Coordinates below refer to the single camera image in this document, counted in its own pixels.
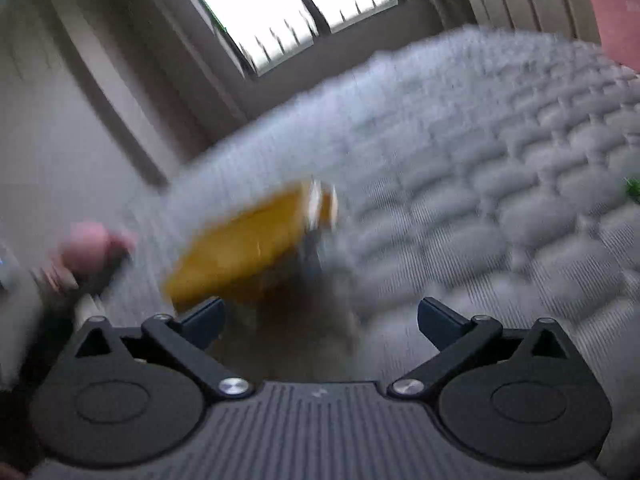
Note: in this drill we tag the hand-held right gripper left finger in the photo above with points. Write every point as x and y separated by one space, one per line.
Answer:
205 319

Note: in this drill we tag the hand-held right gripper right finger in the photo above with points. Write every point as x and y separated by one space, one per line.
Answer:
442 319

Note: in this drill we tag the yellow container lid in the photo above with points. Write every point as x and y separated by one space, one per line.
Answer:
250 245

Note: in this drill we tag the pink plush toy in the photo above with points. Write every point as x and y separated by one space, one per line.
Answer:
90 247

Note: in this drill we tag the grey quilted bedspread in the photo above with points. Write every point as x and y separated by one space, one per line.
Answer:
475 160

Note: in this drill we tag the small green thing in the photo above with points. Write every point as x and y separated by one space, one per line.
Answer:
632 187

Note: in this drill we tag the window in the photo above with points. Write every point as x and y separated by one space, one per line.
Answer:
280 5

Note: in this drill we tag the pink cushion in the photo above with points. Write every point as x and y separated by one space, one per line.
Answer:
615 10

